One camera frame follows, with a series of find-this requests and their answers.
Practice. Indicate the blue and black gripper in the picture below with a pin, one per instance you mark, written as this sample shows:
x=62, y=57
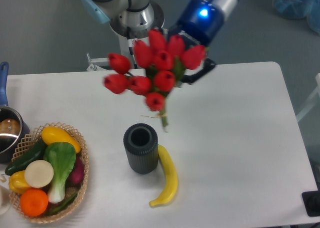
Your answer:
x=198, y=24

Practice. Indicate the red tulip bouquet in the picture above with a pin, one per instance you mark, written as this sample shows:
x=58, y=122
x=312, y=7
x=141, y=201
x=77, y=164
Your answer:
x=164, y=62

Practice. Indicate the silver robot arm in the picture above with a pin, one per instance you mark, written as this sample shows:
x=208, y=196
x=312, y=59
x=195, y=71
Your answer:
x=131, y=20

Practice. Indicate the dark grey ribbed vase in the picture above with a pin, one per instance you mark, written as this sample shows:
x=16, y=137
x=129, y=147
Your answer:
x=141, y=146

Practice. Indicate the yellow banana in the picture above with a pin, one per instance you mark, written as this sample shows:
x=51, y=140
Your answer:
x=171, y=179

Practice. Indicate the black device at edge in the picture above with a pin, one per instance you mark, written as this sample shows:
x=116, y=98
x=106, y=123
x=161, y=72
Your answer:
x=311, y=200

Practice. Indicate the green bok choy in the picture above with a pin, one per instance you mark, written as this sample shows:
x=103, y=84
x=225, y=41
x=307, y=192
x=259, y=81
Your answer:
x=62, y=157

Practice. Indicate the yellow squash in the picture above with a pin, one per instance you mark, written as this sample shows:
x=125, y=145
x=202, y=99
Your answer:
x=52, y=134

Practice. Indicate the purple sweet potato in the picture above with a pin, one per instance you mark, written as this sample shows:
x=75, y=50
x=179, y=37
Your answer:
x=77, y=174

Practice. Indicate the dark green cucumber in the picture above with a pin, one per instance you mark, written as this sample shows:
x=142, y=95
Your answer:
x=35, y=153

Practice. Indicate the woven wicker basket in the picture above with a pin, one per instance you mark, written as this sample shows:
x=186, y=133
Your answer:
x=71, y=190

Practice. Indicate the white round radish slice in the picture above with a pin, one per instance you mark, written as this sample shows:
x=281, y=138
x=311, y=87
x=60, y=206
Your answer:
x=39, y=174

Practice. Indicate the green chili pepper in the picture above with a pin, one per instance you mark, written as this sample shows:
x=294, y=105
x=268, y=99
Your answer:
x=63, y=205

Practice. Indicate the orange fruit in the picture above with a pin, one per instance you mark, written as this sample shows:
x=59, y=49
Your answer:
x=33, y=202

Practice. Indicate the yellow bell pepper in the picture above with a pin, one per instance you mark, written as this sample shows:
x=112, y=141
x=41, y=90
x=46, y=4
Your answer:
x=17, y=182

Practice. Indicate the white garlic piece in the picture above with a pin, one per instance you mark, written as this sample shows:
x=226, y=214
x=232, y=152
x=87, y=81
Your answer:
x=3, y=178

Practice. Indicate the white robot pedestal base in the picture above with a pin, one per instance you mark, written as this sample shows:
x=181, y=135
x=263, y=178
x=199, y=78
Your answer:
x=126, y=49

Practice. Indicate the blue handled saucepan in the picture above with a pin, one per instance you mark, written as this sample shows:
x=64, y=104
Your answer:
x=12, y=126

